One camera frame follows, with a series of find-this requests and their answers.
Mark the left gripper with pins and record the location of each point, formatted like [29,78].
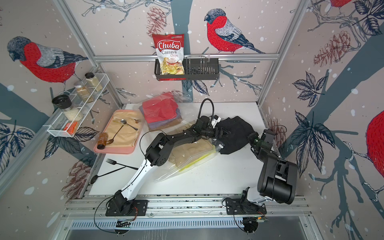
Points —
[220,133]

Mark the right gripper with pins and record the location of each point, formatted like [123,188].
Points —
[251,136]

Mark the black trousers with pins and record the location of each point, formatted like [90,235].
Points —
[235,133]

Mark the clear plastic vacuum bag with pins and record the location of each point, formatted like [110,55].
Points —
[184,120]

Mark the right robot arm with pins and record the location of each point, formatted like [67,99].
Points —
[278,178]

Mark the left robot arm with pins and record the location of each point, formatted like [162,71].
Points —
[157,155]

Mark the Chuba cassava chips bag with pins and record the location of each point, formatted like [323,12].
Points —
[170,52]

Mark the yellow green garment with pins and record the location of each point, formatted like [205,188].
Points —
[197,160]

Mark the tan folded garment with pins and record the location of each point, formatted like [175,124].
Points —
[181,154]

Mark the red folded garment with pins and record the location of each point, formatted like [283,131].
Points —
[160,108]

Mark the tan cloth on tray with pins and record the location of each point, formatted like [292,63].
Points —
[127,137]

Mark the metal spoon on tray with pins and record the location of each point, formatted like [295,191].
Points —
[124,122]

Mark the pink tray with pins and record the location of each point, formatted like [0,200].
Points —
[122,151]

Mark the brown spoon on tray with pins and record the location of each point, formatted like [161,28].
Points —
[112,140]

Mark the black plastic fork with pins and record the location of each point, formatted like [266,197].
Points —
[113,162]

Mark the amber bottle on tray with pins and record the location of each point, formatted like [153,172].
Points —
[102,141]

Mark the black plastic spoon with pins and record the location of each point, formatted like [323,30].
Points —
[96,177]

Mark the spice jar rear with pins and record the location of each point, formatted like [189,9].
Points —
[93,81]

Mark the spice jar middle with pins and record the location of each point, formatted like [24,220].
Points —
[83,92]

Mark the small orange box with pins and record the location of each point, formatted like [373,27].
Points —
[71,128]

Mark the black lid spice jar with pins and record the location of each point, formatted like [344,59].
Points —
[64,103]

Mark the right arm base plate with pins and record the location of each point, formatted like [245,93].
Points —
[236,207]

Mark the black wire basket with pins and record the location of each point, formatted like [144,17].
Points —
[194,69]

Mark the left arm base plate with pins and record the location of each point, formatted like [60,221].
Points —
[136,207]

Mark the white wire shelf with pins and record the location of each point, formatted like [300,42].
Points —
[55,128]

